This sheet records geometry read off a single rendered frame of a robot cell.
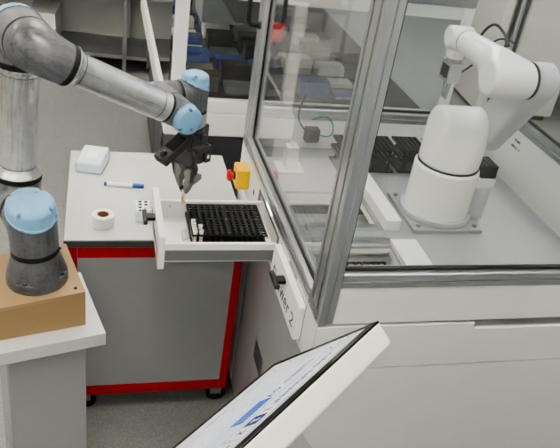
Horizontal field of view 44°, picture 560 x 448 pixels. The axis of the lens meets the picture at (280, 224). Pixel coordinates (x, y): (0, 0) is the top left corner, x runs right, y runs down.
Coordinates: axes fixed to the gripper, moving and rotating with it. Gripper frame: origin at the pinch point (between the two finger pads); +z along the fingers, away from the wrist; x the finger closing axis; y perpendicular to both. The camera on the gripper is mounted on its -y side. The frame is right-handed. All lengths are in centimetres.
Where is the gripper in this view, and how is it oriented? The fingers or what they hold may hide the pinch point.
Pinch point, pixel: (182, 189)
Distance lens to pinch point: 204.8
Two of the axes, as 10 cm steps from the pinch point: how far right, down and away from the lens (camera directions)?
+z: -1.4, 8.5, 5.1
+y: 6.2, -3.3, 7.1
